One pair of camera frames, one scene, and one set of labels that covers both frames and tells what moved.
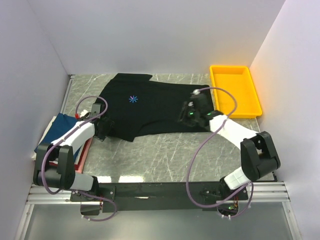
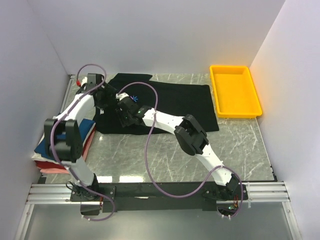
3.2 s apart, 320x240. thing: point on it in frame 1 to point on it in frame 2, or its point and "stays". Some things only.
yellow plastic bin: [238, 80] stays
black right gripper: [182, 119] to [120, 114]
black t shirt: [135, 104] stays
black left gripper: [108, 124] to [109, 92]
